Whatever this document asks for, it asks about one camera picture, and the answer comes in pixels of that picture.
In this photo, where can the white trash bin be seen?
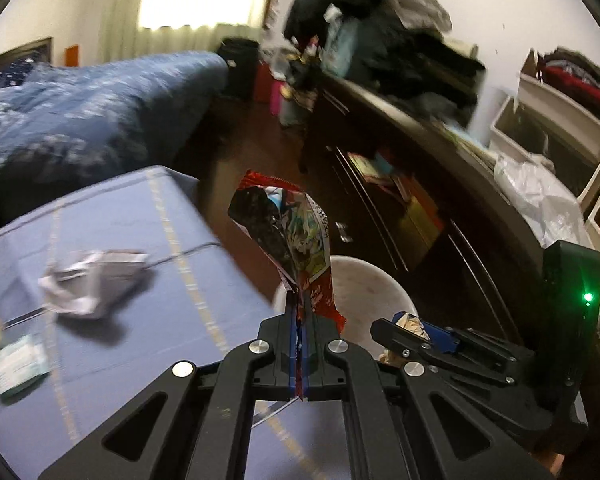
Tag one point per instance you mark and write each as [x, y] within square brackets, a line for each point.
[360, 285]

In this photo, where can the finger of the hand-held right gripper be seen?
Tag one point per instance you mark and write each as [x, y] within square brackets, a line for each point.
[445, 340]
[400, 337]

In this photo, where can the white shelf unit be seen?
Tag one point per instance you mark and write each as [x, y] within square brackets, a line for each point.
[555, 110]

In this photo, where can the red bag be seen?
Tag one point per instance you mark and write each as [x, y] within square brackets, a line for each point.
[262, 82]

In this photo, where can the red snack wrapper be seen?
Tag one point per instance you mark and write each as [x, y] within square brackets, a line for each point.
[290, 230]

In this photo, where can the white plastic bag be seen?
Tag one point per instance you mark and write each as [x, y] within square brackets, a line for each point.
[540, 195]

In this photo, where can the pink plastic container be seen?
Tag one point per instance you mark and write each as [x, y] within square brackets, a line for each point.
[279, 100]

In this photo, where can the pale window curtain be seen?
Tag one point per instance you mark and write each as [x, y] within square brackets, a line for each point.
[130, 10]

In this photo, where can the blue checked tablecloth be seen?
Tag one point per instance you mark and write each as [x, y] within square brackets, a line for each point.
[130, 210]

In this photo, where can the stack of colourful books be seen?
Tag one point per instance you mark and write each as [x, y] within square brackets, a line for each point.
[400, 185]

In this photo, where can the pile of dark clothes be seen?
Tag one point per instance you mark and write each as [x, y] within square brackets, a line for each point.
[380, 50]

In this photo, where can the dark wooden headboard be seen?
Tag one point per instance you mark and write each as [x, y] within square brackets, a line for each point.
[10, 60]

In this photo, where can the dark wooden dresser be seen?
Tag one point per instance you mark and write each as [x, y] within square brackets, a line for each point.
[430, 175]

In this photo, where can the stack of red clothes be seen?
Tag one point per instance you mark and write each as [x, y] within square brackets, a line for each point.
[575, 77]

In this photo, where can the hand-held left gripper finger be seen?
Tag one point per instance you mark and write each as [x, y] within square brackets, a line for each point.
[305, 375]
[294, 360]

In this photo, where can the crumpled white paper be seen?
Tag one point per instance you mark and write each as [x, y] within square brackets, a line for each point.
[95, 285]

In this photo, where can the green and white packet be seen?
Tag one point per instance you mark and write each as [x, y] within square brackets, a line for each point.
[20, 367]

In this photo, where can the small orange box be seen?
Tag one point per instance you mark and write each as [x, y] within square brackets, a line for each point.
[71, 55]

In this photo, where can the blue patterned duvet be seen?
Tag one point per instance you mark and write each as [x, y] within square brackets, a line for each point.
[80, 110]

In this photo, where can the black suitcase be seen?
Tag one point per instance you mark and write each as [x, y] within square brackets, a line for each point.
[237, 67]

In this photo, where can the beige tissue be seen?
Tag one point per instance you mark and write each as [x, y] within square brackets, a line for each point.
[410, 325]

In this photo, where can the clutter of small bottles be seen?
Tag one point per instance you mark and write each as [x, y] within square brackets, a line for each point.
[302, 70]

